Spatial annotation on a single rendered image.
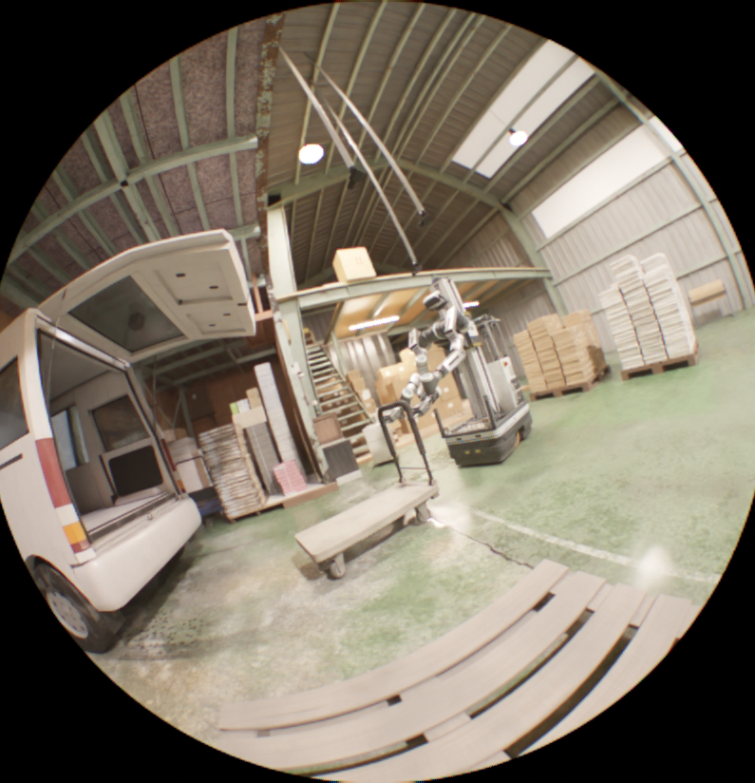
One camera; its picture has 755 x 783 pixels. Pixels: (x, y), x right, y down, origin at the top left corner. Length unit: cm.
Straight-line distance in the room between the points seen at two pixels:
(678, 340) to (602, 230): 519
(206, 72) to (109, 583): 268
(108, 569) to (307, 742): 104
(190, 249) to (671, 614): 204
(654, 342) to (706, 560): 299
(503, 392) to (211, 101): 333
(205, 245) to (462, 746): 182
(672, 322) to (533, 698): 354
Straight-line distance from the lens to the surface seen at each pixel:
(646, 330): 380
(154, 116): 232
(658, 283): 371
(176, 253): 144
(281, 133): 567
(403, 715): 76
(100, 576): 145
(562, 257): 886
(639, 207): 823
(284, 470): 329
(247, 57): 217
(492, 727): 70
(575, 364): 404
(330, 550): 140
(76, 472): 328
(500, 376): 261
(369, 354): 748
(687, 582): 106
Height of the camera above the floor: 79
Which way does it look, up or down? 3 degrees up
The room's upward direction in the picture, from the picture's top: 19 degrees counter-clockwise
